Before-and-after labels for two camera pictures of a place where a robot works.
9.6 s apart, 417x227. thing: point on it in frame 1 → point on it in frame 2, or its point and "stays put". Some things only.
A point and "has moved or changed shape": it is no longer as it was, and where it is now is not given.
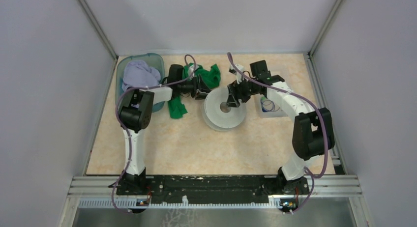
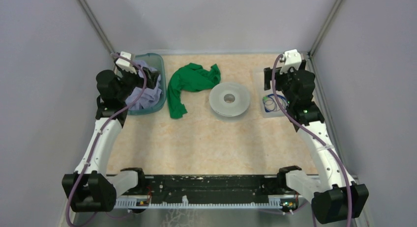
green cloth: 211,76 stays put
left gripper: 200,90 → 151,77
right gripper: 236,90 → 279,76
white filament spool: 214,118 has moved or changed shape
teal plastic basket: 155,60 stays put
